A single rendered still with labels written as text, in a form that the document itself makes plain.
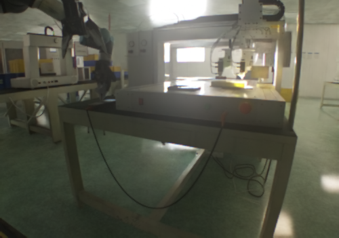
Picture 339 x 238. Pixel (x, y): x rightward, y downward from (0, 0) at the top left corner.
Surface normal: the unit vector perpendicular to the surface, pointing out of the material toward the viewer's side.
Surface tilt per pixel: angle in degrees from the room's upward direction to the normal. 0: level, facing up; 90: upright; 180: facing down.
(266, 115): 90
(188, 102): 90
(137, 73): 90
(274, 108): 90
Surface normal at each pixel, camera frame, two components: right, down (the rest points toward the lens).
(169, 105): -0.43, 0.20
